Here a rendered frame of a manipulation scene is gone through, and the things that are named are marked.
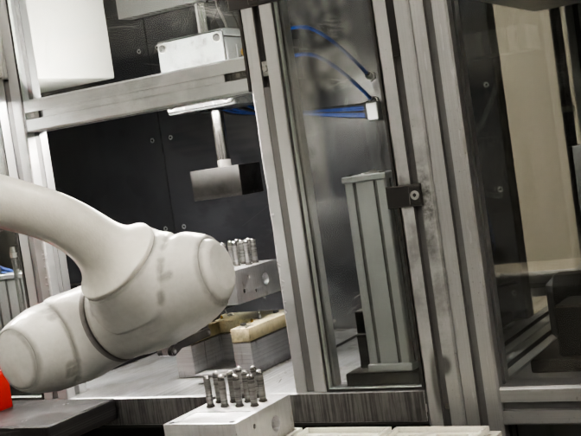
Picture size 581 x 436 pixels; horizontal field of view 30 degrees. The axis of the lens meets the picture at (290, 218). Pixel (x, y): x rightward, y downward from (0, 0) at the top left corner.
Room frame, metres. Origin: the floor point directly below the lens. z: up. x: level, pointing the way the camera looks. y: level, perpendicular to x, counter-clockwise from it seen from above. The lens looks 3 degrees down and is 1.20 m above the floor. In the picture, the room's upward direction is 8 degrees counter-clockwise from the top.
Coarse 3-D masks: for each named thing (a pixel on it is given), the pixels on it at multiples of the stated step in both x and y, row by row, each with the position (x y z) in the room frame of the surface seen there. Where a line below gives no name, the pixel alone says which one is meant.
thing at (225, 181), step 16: (224, 128) 1.62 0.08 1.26; (224, 144) 1.61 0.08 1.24; (224, 160) 1.61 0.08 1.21; (192, 176) 1.61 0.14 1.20; (208, 176) 1.60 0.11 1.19; (224, 176) 1.59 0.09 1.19; (240, 176) 1.58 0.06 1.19; (256, 176) 1.61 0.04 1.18; (208, 192) 1.60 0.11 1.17; (224, 192) 1.59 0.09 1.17; (240, 192) 1.57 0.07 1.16; (256, 192) 1.61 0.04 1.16
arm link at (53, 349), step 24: (24, 312) 1.22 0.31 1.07; (48, 312) 1.21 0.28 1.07; (72, 312) 1.20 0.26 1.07; (0, 336) 1.21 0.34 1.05; (24, 336) 1.18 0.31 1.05; (48, 336) 1.19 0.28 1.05; (72, 336) 1.20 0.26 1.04; (0, 360) 1.20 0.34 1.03; (24, 360) 1.18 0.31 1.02; (48, 360) 1.18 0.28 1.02; (72, 360) 1.20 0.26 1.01; (96, 360) 1.21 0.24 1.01; (120, 360) 1.21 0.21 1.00; (24, 384) 1.19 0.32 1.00; (48, 384) 1.19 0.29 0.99; (72, 384) 1.23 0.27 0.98
